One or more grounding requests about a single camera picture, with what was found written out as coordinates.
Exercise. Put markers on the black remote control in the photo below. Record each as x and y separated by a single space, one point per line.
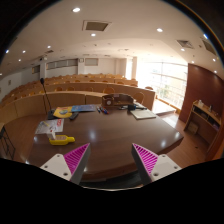
74 115

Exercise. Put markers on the yellow bottle lying down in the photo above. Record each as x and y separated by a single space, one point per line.
61 140

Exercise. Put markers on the white printed paper sheet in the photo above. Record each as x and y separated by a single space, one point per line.
46 126

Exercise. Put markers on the curved wooden lecture bench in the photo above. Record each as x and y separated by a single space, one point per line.
66 95

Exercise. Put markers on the blue book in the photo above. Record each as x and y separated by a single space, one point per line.
83 108

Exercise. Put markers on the black gooseneck microphone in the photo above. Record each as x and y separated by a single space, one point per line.
50 114

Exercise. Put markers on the wooden bookshelf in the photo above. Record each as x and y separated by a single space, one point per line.
203 121

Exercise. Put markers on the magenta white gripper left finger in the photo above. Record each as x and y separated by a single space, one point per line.
71 165

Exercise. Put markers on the black charger with cable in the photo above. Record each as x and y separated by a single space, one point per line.
132 107

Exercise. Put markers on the wooden desk organizer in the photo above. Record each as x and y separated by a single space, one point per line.
117 100

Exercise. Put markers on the white notebook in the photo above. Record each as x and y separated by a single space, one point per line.
143 114

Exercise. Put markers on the red and blue pens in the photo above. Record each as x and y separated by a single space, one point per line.
103 110

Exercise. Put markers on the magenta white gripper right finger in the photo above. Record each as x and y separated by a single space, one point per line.
152 167

